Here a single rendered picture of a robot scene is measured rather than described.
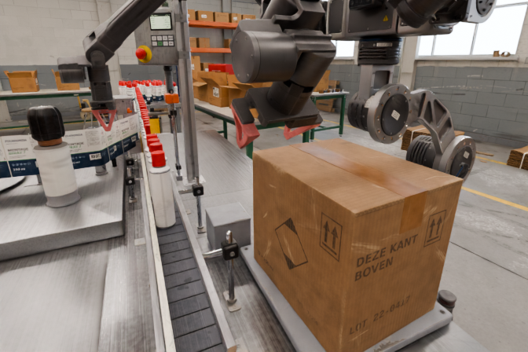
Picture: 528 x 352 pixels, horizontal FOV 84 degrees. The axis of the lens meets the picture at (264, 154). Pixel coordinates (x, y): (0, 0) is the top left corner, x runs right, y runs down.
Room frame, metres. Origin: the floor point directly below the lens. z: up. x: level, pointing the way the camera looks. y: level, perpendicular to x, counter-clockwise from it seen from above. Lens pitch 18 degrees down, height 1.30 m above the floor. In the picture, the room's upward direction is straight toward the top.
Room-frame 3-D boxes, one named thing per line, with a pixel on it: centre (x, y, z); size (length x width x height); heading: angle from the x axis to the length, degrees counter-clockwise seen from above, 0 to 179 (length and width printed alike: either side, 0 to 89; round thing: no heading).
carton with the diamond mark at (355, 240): (0.52, -0.15, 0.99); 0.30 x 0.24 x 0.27; 28
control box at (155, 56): (1.15, 0.37, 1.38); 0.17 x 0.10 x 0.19; 79
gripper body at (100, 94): (0.91, 0.50, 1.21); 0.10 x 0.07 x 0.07; 25
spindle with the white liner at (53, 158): (0.83, 0.63, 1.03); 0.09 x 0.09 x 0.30
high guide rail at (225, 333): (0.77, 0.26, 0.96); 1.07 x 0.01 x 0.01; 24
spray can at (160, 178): (0.70, 0.27, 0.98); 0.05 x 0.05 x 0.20
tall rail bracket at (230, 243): (0.47, 0.09, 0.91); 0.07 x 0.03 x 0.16; 114
